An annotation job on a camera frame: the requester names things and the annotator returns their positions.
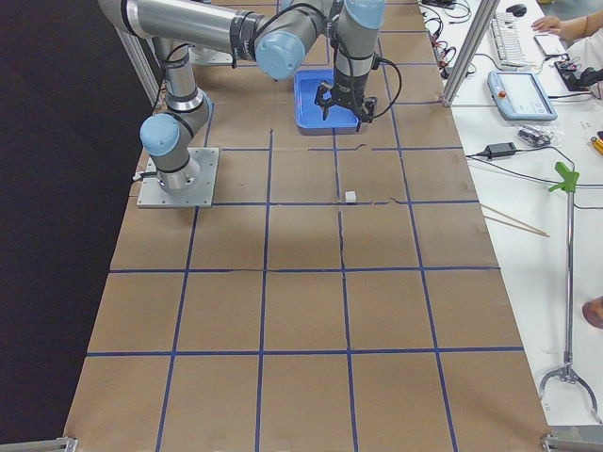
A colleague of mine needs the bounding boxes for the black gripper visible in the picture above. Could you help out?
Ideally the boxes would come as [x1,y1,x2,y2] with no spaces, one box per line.
[315,81,377,123]

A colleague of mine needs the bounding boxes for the blue plastic tray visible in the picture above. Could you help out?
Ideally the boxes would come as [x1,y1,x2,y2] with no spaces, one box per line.
[293,69,358,136]

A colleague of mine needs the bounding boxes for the black power adapter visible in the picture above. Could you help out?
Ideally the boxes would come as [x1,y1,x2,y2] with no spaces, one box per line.
[483,142,517,159]

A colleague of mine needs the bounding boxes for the brown paper table cover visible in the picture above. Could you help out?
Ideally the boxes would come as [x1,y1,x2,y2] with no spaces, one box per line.
[65,1,547,451]

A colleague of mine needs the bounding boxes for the blue teach pendant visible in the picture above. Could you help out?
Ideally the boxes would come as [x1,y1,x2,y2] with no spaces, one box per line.
[487,71,558,121]

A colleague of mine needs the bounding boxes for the white keyboard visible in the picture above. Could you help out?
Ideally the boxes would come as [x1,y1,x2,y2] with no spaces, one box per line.
[490,12,530,68]

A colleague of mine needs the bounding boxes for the wooden chopsticks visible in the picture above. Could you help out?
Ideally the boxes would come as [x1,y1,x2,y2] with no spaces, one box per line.
[481,203,549,237]

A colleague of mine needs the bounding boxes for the aluminium frame post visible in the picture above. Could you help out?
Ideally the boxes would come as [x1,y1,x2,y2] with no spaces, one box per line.
[441,0,499,106]

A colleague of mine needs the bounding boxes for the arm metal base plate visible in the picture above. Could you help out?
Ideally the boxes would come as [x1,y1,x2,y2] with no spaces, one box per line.
[137,147,220,208]

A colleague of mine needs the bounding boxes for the green handled reach grabber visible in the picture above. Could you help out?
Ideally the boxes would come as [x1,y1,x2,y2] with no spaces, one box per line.
[538,161,602,425]

